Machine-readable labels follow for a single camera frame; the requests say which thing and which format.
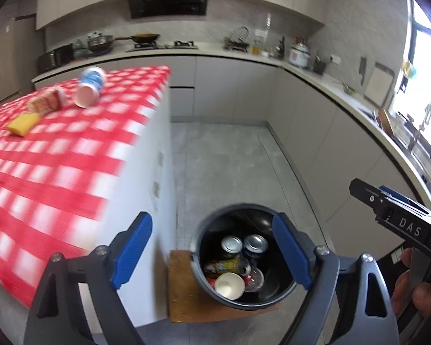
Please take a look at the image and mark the yellow sponge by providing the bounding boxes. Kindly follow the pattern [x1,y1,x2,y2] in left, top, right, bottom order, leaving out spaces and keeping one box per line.
[6,112,41,138]

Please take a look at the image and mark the black trash bin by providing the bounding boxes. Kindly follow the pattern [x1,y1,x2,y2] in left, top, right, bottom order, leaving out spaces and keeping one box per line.
[188,203,299,310]

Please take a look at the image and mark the black frying pan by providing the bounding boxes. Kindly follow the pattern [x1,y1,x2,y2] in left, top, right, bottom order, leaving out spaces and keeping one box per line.
[116,33,161,44]

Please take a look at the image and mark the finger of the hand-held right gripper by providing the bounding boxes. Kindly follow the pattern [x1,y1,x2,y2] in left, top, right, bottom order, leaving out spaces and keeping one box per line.
[349,178,431,221]

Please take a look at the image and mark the grey wok with lid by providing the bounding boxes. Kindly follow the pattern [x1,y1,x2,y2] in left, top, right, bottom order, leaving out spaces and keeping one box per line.
[87,33,116,53]

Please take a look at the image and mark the chrome kitchen faucet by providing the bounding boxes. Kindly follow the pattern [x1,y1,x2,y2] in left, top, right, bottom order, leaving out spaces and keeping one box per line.
[228,27,250,44]

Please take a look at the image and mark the silver metal can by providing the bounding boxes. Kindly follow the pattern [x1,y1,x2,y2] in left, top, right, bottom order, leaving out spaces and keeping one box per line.
[221,235,244,256]

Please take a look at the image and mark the kitchen window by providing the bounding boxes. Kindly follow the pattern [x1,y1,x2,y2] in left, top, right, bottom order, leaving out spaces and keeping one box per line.
[388,0,431,173]

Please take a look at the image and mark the black coconut juice can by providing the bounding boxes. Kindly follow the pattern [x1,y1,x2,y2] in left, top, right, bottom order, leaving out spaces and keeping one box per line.
[204,256,251,278]

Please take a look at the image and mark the gas stove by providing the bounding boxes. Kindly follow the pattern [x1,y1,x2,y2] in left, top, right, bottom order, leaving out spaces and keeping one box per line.
[126,40,199,53]

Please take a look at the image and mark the red checkered tablecloth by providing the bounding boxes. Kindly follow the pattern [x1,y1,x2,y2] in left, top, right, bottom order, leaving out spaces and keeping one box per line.
[0,65,172,308]

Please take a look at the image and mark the blue soda can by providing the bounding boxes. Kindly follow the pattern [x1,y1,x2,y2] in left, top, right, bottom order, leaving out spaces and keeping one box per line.
[243,233,269,259]

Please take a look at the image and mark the blue paper cup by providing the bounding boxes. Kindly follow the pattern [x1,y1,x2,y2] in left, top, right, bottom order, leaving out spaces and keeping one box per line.
[73,66,107,109]

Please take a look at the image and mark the white kitchen island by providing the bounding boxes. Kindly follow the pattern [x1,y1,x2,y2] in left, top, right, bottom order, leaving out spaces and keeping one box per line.
[81,83,176,331]

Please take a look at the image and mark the beige upper cabinets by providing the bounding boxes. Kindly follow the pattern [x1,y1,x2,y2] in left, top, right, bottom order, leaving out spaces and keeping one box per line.
[36,0,326,31]

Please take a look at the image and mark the white rice cooker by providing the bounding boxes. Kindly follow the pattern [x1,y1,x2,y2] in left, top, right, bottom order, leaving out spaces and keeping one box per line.
[289,41,312,69]

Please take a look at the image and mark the hanging cutting board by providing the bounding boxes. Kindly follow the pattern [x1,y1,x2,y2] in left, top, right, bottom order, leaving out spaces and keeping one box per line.
[364,63,396,106]

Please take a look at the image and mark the tall beige cabinet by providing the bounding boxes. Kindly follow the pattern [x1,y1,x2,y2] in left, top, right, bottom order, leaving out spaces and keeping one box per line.
[0,14,36,105]

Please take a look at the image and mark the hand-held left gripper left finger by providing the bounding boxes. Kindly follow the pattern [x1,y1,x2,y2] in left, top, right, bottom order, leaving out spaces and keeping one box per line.
[23,211,153,345]

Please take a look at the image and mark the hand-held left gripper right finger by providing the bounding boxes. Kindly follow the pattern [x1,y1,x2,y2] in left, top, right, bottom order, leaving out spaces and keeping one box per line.
[272,211,399,345]

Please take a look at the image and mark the person's right hand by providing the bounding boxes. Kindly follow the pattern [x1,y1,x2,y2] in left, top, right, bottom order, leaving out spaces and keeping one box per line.
[391,248,431,322]

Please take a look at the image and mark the black microwave oven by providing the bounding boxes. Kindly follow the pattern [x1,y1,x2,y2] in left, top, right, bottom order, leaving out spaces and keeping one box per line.
[38,43,74,72]

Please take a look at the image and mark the wooden board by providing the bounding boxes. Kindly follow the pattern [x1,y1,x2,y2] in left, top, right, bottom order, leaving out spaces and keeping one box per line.
[169,250,284,323]

